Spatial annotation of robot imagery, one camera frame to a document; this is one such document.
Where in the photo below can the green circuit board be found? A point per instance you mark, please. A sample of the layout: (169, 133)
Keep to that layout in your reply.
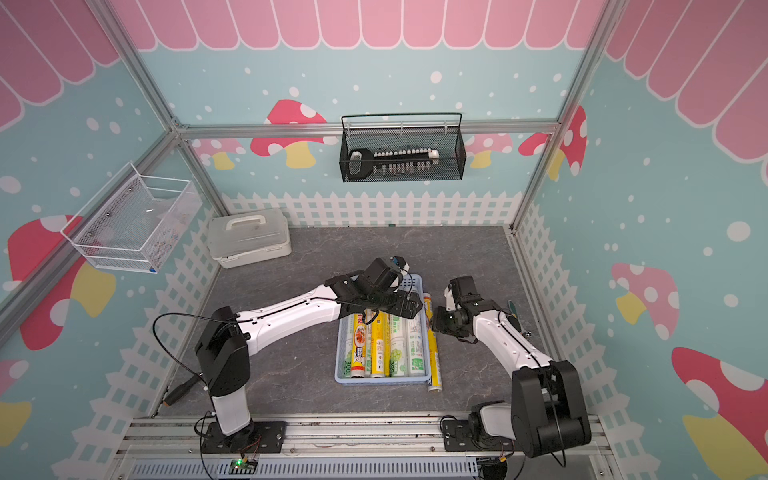
(243, 466)

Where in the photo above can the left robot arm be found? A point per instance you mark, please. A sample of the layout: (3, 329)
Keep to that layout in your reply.
(230, 339)

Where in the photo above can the aluminium front rail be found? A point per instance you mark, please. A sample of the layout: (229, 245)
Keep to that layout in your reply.
(394, 434)

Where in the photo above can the white wire wall basket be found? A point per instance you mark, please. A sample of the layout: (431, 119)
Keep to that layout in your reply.
(134, 222)

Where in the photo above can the black handled screwdriver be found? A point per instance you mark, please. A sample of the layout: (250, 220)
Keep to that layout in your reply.
(178, 392)

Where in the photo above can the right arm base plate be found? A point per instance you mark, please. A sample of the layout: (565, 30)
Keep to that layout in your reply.
(462, 435)

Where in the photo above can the black brush with white bristles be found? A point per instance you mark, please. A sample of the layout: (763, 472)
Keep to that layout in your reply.
(365, 163)

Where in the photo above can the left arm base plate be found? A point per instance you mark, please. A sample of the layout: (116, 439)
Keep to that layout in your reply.
(258, 437)

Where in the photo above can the green handled screwdriver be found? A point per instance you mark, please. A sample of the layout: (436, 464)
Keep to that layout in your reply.
(513, 318)

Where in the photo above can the yellow plastic wrap roll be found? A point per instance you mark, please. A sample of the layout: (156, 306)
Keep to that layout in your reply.
(359, 338)
(435, 381)

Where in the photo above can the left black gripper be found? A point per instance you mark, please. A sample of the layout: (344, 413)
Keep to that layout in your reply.
(399, 308)

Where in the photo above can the white lidded storage box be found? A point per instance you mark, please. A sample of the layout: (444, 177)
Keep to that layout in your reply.
(249, 238)

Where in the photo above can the white green plastic wrap roll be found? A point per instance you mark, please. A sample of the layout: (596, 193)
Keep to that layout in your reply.
(416, 364)

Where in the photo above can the light blue plastic basket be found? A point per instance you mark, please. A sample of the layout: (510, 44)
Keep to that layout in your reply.
(415, 281)

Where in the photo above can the yellow green wrap roll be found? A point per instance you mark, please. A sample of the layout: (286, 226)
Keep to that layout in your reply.
(379, 346)

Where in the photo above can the black wire wall basket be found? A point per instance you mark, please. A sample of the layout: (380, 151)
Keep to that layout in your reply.
(402, 147)

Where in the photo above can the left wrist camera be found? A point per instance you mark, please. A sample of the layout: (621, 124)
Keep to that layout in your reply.
(401, 264)

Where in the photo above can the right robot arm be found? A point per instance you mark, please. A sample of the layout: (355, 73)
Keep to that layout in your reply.
(547, 413)

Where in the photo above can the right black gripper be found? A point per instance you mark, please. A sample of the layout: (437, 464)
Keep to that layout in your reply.
(438, 319)

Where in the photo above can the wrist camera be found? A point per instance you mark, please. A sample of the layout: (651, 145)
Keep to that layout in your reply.
(401, 264)
(450, 303)

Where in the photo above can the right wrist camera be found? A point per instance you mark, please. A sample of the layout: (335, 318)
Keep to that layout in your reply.
(450, 303)

